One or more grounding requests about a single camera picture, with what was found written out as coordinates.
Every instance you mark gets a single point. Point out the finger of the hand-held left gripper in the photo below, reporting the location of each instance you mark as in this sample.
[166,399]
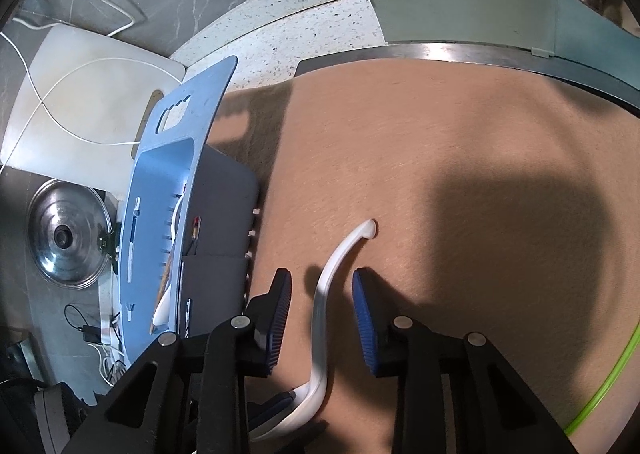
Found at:
[275,406]

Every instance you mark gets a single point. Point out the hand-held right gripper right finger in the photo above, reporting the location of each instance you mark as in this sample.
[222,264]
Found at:
[367,319]

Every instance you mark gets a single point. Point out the cream ceramic spoon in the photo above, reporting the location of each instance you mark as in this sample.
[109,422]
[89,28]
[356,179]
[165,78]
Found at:
[162,311]

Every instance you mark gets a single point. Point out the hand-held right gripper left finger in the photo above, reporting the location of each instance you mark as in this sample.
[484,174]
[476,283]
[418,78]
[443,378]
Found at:
[279,319]

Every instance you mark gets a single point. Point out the green plastic spoon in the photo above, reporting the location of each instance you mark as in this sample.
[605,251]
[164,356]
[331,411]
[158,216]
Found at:
[607,379]

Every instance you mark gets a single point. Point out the blue utensil basket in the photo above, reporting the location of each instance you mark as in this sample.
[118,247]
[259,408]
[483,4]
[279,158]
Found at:
[150,174]

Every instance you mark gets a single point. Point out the grey rounded object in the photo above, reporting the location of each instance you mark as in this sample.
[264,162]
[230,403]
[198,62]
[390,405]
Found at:
[52,414]

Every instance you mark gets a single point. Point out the white cutting board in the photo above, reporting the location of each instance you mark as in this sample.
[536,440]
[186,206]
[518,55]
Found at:
[100,99]

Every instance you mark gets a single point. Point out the white ceramic spoon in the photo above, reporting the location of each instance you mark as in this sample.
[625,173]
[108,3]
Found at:
[322,294]

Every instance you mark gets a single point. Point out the small black adapter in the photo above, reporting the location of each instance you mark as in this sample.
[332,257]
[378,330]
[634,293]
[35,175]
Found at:
[89,333]

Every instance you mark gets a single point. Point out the steel pot lid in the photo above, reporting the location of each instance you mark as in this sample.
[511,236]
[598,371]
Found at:
[65,234]

